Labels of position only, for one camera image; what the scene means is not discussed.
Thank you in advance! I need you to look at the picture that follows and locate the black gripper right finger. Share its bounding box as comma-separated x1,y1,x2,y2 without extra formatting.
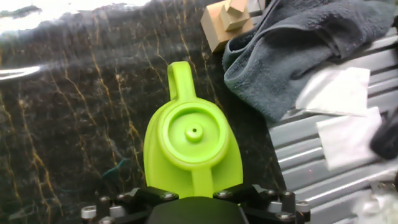
213,184,312,224

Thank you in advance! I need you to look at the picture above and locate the lime green watering can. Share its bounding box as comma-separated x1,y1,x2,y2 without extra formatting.
142,61,244,200

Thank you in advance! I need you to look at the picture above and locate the grey terry towel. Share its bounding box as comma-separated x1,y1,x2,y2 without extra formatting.
222,0,397,123

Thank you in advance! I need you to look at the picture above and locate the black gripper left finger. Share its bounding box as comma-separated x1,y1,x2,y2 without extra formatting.
80,185,180,224

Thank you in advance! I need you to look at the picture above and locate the flat white paper napkin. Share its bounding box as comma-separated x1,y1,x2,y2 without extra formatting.
315,106,384,172
295,67,371,118

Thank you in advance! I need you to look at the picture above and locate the black marble mat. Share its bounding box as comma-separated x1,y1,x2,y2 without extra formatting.
0,0,287,224

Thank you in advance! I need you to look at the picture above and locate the small wooden block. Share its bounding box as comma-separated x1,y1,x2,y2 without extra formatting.
200,0,255,53

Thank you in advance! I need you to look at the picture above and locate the black computer mouse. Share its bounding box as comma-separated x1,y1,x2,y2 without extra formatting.
369,107,398,161

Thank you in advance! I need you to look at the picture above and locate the crumpled white tissue pile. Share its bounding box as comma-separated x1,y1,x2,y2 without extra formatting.
351,186,398,224

